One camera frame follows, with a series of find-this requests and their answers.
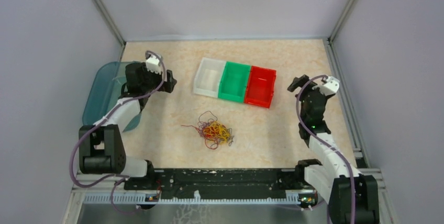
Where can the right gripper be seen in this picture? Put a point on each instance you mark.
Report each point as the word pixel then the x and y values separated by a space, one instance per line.
pixel 298 82

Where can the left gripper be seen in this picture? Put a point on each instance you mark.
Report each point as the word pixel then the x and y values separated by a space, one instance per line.
pixel 168 86

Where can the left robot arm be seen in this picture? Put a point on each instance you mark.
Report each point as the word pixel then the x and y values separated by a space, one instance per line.
pixel 101 149

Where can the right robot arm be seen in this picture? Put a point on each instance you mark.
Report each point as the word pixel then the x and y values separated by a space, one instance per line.
pixel 351 196

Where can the red plastic bin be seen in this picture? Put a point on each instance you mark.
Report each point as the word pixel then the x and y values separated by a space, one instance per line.
pixel 260 87

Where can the white plastic bin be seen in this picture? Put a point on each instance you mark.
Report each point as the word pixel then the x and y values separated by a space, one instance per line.
pixel 208 77

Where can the teal translucent tray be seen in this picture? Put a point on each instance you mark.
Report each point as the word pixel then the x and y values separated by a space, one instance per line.
pixel 104 94

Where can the green plastic bin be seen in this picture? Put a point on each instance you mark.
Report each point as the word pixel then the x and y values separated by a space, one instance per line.
pixel 233 83

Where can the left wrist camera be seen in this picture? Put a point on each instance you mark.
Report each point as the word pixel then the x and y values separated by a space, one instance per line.
pixel 153 64

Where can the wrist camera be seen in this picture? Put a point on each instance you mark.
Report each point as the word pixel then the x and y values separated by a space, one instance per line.
pixel 330 85
pixel 153 64

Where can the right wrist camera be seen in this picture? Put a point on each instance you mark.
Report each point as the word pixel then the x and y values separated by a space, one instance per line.
pixel 330 85

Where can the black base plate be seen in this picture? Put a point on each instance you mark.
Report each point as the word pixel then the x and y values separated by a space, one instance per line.
pixel 227 185

